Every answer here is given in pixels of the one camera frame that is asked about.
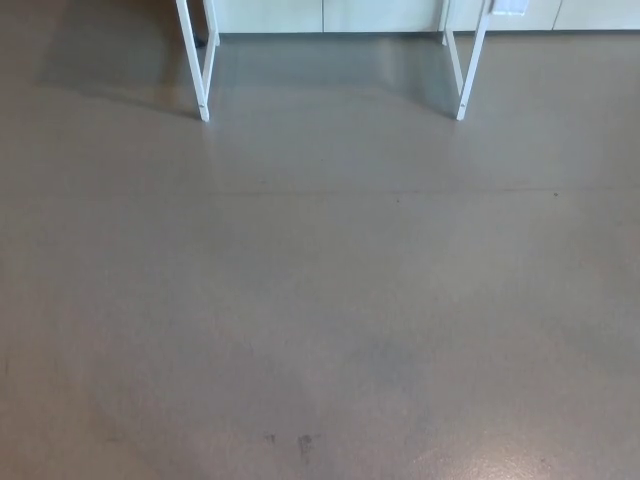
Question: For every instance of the white table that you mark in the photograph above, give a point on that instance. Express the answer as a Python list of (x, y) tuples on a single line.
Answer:
[(350, 15)]

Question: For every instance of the white table leg frame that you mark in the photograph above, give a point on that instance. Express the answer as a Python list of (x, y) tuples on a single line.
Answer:
[(467, 75), (204, 75)]

